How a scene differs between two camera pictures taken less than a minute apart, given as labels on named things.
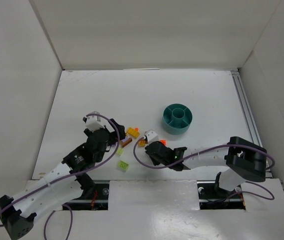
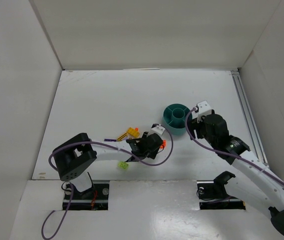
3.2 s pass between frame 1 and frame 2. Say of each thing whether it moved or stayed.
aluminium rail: stayed
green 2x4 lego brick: stayed
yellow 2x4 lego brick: stayed
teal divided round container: stayed
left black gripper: moved
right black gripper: moved
